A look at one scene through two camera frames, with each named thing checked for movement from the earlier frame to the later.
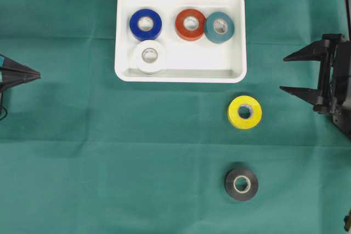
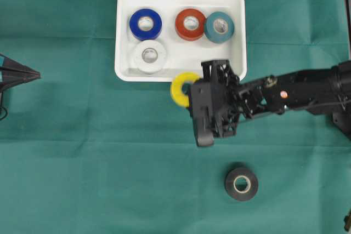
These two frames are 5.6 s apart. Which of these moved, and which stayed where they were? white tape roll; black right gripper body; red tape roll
Moved: black right gripper body
Stayed: red tape roll; white tape roll
